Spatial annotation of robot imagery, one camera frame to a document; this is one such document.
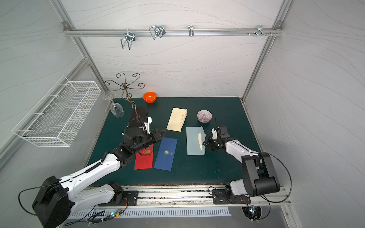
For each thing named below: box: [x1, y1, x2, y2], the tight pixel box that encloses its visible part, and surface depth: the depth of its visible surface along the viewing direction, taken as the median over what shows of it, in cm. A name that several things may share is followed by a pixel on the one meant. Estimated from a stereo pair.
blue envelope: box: [153, 137, 178, 171], surface depth 90 cm
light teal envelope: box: [185, 125, 207, 156], surface depth 97 cm
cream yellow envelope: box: [166, 107, 188, 133], surface depth 110 cm
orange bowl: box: [143, 91, 158, 104], surface depth 121 cm
